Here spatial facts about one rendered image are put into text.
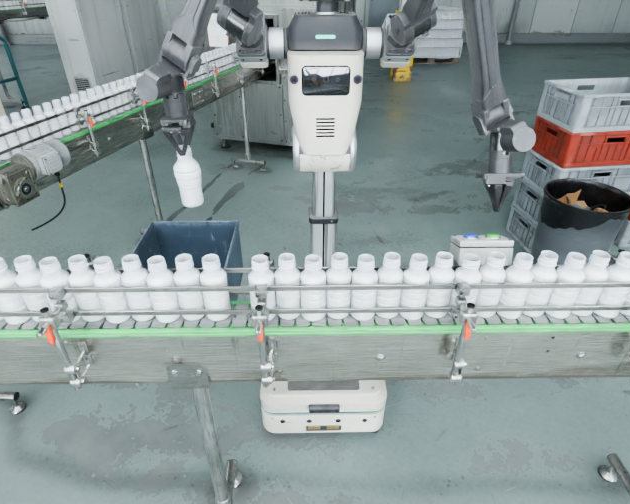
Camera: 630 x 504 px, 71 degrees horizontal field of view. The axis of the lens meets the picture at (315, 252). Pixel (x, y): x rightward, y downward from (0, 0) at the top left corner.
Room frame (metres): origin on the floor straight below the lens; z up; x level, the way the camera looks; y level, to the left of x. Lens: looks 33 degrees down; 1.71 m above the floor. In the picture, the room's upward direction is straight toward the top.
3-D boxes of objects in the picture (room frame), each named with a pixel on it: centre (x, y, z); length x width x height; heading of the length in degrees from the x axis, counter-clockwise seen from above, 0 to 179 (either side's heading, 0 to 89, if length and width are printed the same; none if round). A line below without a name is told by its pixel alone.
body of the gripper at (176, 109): (1.11, 0.35, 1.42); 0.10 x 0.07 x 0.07; 2
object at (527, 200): (2.79, -1.80, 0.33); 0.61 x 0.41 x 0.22; 97
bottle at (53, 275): (0.80, 0.59, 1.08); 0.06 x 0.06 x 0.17
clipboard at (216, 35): (4.70, 0.94, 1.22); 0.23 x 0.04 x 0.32; 73
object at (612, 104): (2.79, -1.79, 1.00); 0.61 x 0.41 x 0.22; 98
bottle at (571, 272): (0.82, -0.59, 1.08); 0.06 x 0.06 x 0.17
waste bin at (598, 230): (2.25, -1.54, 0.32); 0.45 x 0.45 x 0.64
